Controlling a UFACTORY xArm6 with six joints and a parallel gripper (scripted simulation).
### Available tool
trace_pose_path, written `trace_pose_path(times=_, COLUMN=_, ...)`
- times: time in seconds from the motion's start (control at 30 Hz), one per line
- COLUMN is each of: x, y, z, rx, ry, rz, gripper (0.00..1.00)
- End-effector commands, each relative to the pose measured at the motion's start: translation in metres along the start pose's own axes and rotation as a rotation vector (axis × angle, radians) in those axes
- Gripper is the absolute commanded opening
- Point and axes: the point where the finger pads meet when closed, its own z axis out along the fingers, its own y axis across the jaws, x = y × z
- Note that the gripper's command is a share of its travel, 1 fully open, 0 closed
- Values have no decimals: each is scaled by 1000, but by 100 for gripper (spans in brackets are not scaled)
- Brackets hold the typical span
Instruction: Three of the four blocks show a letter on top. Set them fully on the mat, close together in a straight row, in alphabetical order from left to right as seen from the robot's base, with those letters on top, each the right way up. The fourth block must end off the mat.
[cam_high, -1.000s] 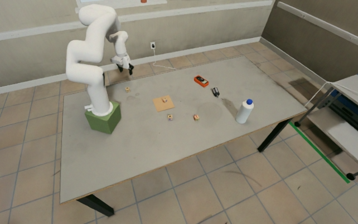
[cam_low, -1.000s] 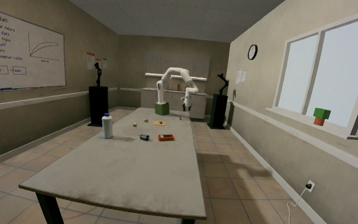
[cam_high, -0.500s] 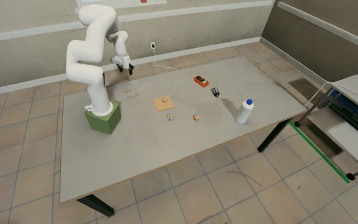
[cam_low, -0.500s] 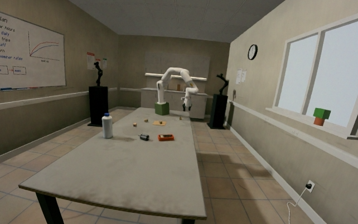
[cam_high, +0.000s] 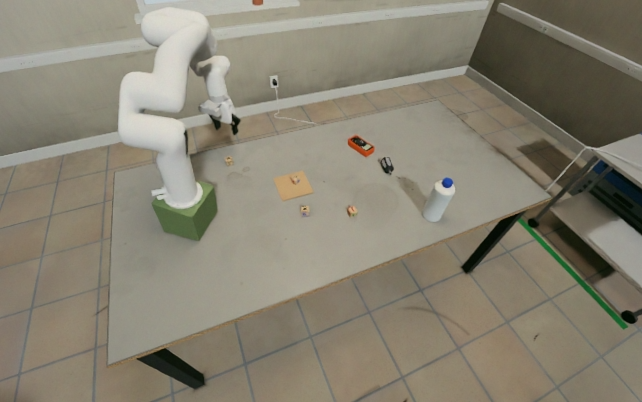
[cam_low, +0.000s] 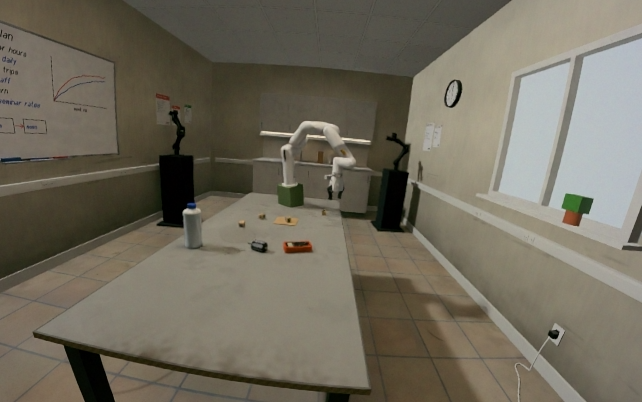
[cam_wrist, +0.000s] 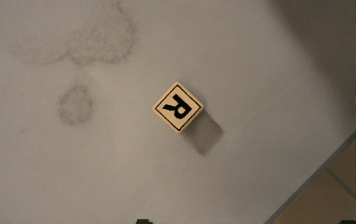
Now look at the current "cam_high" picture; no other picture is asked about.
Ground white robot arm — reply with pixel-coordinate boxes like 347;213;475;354
118;7;230;209

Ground white bottle with blue cap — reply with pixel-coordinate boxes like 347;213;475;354
422;178;455;222

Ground tan square mat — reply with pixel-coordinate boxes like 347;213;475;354
273;171;314;201

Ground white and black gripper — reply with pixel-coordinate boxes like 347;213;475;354
208;99;241;136

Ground orange pocket multimeter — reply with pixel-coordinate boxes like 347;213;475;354
348;135;375;157

